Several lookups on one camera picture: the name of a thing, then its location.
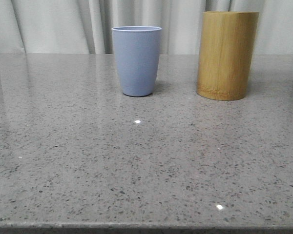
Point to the grey-white curtain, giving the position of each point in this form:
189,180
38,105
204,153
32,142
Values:
84,26

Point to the bamboo cylinder holder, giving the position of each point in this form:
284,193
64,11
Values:
227,42

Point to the blue plastic cup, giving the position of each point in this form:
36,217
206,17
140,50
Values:
136,50

